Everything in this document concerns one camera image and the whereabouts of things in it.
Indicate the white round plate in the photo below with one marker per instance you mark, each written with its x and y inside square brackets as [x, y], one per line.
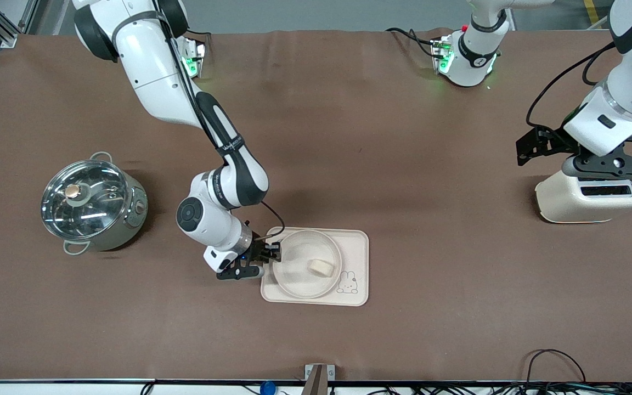
[294, 274]

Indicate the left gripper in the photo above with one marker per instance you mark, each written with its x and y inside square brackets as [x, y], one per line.
[551, 142]

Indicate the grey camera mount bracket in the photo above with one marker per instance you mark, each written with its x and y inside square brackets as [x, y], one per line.
[319, 376]

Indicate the glass pot lid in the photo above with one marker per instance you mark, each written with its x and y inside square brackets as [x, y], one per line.
[83, 200]

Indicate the cream two-slot toaster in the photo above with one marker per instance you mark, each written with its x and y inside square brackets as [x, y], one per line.
[560, 200]

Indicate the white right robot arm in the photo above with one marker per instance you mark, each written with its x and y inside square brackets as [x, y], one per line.
[151, 66]

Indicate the green electric cooking pot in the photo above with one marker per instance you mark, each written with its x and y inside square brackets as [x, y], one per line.
[129, 219]

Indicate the beige rabbit print tray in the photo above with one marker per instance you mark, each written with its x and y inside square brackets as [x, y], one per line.
[357, 247]

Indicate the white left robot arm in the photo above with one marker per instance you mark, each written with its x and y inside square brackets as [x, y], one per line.
[472, 60]

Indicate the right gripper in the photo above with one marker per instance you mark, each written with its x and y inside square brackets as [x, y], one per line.
[258, 250]

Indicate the brown table cover cloth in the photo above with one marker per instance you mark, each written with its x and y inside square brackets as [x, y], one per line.
[376, 137]

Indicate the blue round knob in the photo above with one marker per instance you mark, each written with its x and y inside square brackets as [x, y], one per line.
[267, 388]

